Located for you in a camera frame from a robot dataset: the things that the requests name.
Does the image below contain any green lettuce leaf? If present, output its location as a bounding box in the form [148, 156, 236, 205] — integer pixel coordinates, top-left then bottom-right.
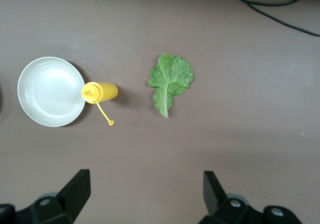
[147, 52, 195, 119]

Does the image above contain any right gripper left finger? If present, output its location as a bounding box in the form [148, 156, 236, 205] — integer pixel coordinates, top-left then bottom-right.
[0, 168, 92, 224]

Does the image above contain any yellow mustard squeeze bottle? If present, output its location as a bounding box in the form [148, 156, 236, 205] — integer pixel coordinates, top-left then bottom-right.
[81, 81, 119, 126]

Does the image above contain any white round plate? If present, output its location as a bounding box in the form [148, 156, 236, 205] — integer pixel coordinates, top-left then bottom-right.
[16, 56, 86, 128]

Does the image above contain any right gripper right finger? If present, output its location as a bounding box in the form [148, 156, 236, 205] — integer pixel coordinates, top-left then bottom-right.
[198, 170, 304, 224]

